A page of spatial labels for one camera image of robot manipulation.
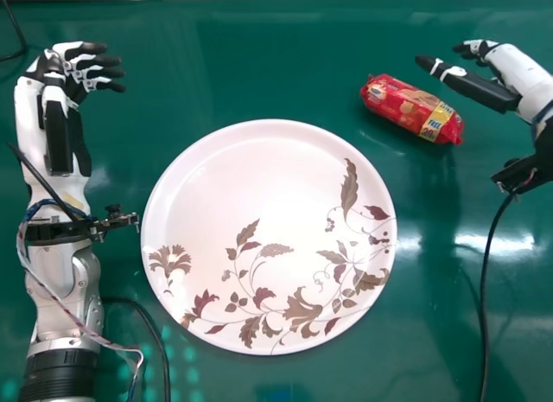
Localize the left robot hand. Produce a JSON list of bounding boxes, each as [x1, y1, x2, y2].
[[12, 41, 127, 246]]

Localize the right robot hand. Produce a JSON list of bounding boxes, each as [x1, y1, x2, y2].
[[414, 38, 553, 156]]

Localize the red biscuit packet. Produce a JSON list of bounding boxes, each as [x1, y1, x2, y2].
[[359, 73, 466, 147]]

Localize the plate with brown leaf pattern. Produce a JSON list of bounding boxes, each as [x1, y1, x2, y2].
[[141, 118, 398, 357]]

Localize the black cable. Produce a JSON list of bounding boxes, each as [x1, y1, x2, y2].
[[101, 295, 172, 402], [478, 193, 519, 402], [6, 141, 96, 230], [0, 0, 28, 62]]

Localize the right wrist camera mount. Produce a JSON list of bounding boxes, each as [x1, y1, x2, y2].
[[491, 152, 548, 196]]

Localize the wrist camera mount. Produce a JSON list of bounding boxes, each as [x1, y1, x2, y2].
[[491, 152, 548, 196], [88, 201, 141, 243]]

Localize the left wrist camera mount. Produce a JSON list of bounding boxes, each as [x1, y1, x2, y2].
[[88, 201, 141, 243]]

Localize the multicoloured ribbon cable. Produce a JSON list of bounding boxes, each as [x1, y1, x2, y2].
[[16, 220, 145, 386]]

